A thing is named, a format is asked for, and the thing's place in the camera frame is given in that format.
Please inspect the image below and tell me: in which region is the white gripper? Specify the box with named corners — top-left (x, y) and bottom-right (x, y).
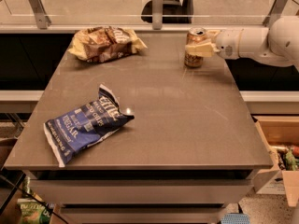
top-left (185, 29), bottom-right (242, 60)

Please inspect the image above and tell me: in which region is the orange soda can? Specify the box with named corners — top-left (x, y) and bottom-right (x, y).
top-left (184, 28), bottom-right (207, 68)

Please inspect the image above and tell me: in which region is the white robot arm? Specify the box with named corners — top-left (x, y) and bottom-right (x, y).
top-left (185, 16), bottom-right (299, 69)

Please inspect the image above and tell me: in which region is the brown chip bag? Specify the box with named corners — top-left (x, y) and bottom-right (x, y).
top-left (68, 26), bottom-right (147, 63)

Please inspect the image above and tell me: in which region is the blue chip bag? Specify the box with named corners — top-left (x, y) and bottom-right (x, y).
top-left (44, 84), bottom-right (135, 168)

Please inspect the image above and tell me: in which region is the green snack bag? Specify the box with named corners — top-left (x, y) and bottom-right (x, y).
top-left (17, 177), bottom-right (51, 224)

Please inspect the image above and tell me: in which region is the black office chair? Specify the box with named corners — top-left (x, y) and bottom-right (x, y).
top-left (140, 0), bottom-right (198, 25)

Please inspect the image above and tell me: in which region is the cardboard box with snacks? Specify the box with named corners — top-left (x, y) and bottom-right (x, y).
top-left (253, 116), bottom-right (299, 207)

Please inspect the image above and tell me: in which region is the blue perforated mat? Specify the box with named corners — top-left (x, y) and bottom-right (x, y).
top-left (221, 214), bottom-right (250, 224)

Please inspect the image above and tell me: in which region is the grey table drawer unit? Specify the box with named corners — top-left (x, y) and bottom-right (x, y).
top-left (31, 179), bottom-right (252, 224)

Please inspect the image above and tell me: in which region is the middle metal rail bracket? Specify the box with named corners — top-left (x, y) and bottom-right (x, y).
top-left (152, 0), bottom-right (163, 30)

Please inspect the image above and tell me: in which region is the metal rail bracket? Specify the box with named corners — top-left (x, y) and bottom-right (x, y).
top-left (28, 0), bottom-right (51, 29)
top-left (152, 0), bottom-right (163, 30)
top-left (263, 0), bottom-right (288, 28)

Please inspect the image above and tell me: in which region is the right metal rail bracket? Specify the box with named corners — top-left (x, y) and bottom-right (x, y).
top-left (263, 0), bottom-right (288, 28)

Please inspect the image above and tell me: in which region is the left metal rail bracket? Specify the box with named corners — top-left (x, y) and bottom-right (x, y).
top-left (28, 0), bottom-right (51, 29)

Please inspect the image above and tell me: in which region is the black cable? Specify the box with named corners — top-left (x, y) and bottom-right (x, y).
top-left (0, 175), bottom-right (69, 224)

